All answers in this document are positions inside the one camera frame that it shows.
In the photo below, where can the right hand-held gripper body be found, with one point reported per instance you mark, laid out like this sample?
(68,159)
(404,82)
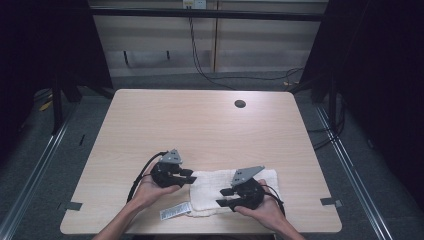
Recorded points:
(248,190)

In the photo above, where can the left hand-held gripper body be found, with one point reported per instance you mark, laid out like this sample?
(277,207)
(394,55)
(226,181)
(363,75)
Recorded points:
(165,173)

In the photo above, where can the white towel with label tag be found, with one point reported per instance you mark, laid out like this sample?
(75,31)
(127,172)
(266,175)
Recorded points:
(213,190)

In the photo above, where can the person's left hand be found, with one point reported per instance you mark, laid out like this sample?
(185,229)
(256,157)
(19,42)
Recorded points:
(150,193)

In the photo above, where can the person's right hand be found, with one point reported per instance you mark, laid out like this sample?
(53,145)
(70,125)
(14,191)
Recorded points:
(263,213)

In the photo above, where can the grey tape piece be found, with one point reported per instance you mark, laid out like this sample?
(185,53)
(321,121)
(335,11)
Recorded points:
(74,206)
(331,201)

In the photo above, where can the black curtain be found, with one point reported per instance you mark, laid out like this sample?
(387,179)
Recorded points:
(380,66)
(40,43)

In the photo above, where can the metal floor rail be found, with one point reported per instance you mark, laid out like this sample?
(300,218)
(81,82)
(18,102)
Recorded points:
(353,173)
(30,180)

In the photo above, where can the black horizontal frame bar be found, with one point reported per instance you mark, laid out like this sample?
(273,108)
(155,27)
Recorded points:
(200,14)

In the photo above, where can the white wall outlet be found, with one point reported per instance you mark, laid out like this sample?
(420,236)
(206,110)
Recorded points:
(194,4)

